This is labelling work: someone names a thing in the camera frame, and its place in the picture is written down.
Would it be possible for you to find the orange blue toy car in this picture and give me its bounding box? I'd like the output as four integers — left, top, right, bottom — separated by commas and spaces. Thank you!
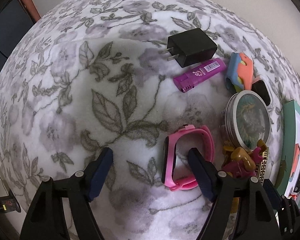
289, 144, 300, 182
225, 53, 254, 94

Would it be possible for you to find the pink yellow toy figure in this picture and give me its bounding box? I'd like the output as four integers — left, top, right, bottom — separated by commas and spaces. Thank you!
222, 139, 267, 179

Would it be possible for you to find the pink smart watch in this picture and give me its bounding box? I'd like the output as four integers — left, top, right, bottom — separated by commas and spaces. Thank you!
161, 124, 216, 192

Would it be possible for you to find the gold black hair comb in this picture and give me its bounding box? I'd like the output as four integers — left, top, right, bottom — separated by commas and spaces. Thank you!
256, 147, 269, 184

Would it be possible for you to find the purple lighter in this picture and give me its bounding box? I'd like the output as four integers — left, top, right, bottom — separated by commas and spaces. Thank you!
173, 58, 227, 93

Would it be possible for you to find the floral grey white blanket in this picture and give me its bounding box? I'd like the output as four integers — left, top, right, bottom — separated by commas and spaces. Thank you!
0, 0, 300, 239

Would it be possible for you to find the teal rimmed white box lid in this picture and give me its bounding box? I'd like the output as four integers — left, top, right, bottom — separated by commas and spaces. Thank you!
275, 100, 300, 206

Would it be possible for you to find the white smart watch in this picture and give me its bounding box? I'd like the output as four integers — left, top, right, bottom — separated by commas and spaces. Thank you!
251, 75, 273, 108

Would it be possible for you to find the round green tin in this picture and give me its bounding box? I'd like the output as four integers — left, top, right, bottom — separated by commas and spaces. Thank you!
220, 90, 270, 152

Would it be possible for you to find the black wall charger adapter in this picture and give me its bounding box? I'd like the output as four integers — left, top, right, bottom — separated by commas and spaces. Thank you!
160, 28, 217, 68

